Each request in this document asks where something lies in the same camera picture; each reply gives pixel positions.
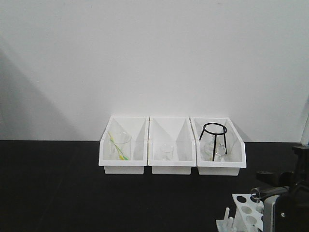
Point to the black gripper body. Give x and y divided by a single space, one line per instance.
291 208

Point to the clear glass test tube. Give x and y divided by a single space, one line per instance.
259 194

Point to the white test tube rack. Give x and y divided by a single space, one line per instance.
248 216

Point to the white right storage bin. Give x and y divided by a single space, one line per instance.
235 157

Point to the white storage bin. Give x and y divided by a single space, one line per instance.
123 147
177 132
235 157

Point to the round glass flask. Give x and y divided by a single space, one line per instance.
214 149

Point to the white middle storage bin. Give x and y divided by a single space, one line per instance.
177 132

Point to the small glass beaker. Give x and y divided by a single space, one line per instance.
166 152

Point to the white left storage bin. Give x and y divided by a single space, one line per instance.
123 147

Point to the yellow green stirring stick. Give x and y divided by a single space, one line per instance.
117 147

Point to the large glass beaker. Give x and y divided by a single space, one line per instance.
124 145

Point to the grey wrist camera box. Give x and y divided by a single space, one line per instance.
269 213

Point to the black wire tripod stand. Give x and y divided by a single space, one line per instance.
213 135

